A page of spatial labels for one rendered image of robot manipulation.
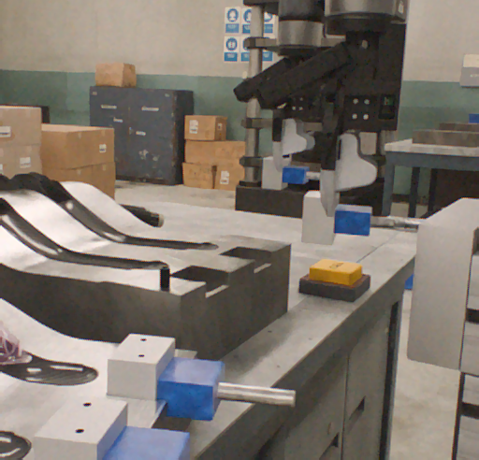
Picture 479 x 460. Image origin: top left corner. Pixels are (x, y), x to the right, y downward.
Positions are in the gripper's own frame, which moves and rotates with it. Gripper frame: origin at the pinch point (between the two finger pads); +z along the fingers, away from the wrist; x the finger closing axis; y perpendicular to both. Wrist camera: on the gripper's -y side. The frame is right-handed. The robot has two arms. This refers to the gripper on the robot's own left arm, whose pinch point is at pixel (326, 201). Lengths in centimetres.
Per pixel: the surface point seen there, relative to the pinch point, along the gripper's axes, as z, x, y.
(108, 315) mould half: 9.3, -20.3, -18.1
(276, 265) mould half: 7.8, -1.3, -5.3
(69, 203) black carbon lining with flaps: 3.2, 2.7, -34.0
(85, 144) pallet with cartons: 34, 425, -239
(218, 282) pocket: 7.4, -12.5, -9.4
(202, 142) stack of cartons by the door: 44, 656, -206
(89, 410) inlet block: 6.6, -42.9, -9.1
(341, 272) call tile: 11.4, 11.5, 1.5
